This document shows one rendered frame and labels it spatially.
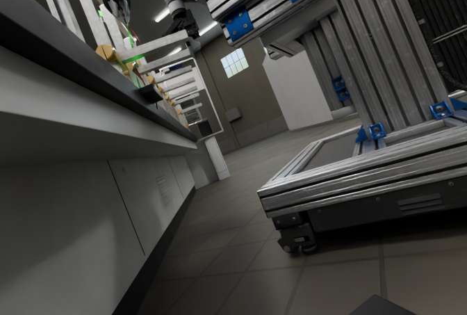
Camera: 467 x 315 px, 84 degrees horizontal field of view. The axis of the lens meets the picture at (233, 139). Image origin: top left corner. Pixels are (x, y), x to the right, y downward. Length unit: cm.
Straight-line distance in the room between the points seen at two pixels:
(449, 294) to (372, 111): 57
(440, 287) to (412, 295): 5
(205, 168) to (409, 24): 319
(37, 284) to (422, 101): 109
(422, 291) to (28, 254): 75
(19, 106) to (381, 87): 94
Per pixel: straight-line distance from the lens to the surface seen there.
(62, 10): 75
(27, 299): 65
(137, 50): 99
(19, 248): 66
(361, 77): 101
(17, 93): 43
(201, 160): 379
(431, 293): 66
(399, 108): 103
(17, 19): 44
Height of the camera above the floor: 39
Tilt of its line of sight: 1 degrees up
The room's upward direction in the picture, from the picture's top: 22 degrees counter-clockwise
